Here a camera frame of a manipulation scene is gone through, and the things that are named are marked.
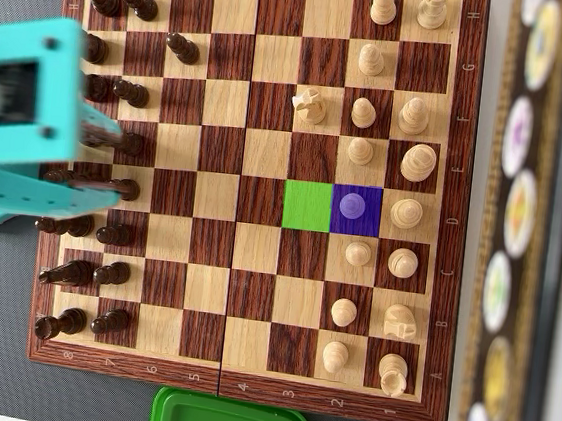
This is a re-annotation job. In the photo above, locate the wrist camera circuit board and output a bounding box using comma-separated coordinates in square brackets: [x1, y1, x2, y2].
[0, 57, 40, 123]

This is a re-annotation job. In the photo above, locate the dark brown wooden pawn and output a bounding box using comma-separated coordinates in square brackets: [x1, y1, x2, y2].
[90, 305, 132, 339]
[94, 221, 136, 249]
[164, 31, 203, 67]
[116, 131, 146, 158]
[110, 177, 142, 204]
[110, 77, 152, 110]
[118, 0, 160, 23]
[91, 258, 133, 290]

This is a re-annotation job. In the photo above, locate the white wooden pawn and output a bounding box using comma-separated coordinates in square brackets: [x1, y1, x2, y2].
[368, 0, 399, 27]
[357, 42, 388, 80]
[346, 135, 376, 168]
[329, 296, 359, 329]
[320, 339, 352, 375]
[345, 239, 374, 269]
[338, 191, 368, 220]
[349, 95, 378, 130]

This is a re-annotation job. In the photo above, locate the teal camera mount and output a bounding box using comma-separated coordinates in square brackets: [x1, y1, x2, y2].
[0, 9, 92, 178]

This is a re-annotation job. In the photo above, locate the dark brown wooden knight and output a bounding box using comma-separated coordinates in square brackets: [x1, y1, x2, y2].
[37, 255, 96, 290]
[82, 32, 112, 67]

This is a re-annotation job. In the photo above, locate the white wooden bishop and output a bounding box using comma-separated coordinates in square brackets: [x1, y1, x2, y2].
[397, 95, 430, 138]
[386, 246, 421, 281]

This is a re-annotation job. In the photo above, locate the white wooden knight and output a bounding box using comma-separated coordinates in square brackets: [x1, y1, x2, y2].
[289, 84, 329, 126]
[381, 302, 421, 343]

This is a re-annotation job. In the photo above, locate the dark brown wooden queen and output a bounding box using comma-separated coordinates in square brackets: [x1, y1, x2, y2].
[42, 168, 80, 186]

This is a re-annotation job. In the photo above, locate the black board with round pictures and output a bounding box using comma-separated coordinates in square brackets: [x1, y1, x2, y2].
[459, 0, 562, 421]

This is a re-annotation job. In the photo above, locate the wooden chessboard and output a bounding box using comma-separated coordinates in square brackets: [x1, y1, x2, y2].
[22, 0, 491, 421]

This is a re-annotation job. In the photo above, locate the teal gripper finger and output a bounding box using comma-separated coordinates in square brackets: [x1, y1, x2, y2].
[73, 103, 127, 154]
[0, 164, 126, 228]

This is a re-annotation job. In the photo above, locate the dark brown wooden bishop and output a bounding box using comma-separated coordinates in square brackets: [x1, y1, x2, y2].
[33, 209, 96, 241]
[81, 72, 111, 104]

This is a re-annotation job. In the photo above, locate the white wooden rook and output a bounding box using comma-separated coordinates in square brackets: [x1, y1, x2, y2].
[375, 351, 412, 400]
[414, 0, 451, 33]

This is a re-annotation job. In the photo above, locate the white wooden queen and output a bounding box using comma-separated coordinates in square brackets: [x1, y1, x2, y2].
[388, 196, 425, 231]

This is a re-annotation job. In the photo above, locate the white wooden king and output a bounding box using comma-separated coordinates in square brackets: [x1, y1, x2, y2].
[398, 141, 439, 184]

